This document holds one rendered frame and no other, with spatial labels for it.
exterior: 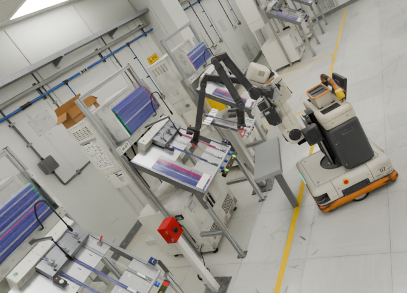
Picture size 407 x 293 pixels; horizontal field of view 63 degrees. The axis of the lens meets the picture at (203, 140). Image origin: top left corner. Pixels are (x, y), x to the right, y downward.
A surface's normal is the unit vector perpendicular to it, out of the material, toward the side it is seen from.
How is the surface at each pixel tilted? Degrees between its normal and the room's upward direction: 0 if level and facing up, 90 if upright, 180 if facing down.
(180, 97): 90
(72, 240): 47
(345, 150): 90
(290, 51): 90
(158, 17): 90
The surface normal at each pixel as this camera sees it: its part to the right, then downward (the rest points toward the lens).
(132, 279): 0.19, -0.74
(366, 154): 0.00, 0.37
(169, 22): -0.38, 0.54
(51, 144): 0.76, -0.27
